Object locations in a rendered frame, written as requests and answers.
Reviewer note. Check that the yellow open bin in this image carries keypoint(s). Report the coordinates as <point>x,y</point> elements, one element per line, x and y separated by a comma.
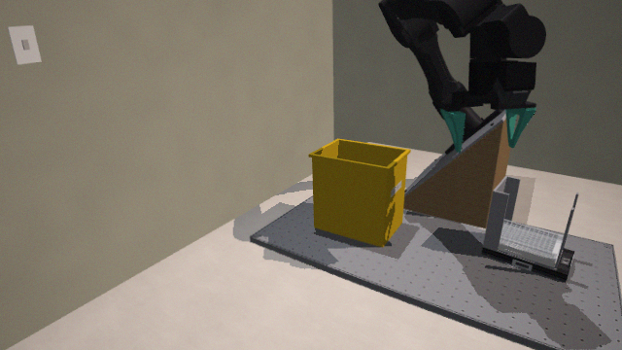
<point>354,194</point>

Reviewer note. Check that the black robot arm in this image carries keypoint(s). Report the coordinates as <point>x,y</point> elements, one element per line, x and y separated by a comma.
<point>508,31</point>

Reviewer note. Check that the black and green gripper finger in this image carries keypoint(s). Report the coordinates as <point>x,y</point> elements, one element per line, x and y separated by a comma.
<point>525,116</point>
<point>455,120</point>

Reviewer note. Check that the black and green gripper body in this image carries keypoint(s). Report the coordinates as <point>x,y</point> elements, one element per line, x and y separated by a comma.
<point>473,101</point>

